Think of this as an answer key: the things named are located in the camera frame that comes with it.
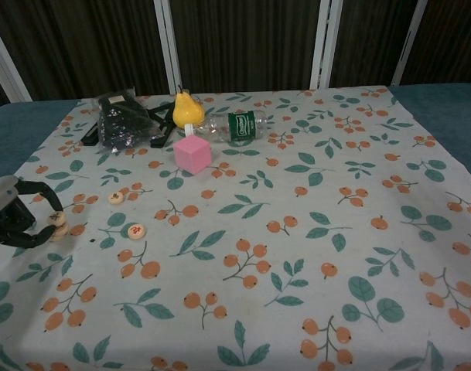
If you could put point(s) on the teal table cover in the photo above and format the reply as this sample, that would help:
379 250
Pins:
18 131

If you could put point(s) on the pink cube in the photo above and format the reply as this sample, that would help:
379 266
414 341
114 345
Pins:
192 154

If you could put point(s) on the yellow toy pear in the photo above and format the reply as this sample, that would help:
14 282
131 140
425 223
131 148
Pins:
186 112

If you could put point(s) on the dark folding partition screen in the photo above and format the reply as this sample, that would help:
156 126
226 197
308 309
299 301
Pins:
239 46

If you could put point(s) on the clear bottle green label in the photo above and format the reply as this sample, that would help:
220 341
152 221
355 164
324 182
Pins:
241 125

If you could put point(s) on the bag of black items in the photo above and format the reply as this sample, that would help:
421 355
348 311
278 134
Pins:
119 123

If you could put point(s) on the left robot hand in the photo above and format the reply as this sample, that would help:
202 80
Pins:
3 216

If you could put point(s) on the black folding stand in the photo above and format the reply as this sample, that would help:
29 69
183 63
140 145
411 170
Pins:
159 140

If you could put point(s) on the floral printed tablecloth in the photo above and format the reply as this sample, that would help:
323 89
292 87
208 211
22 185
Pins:
258 216

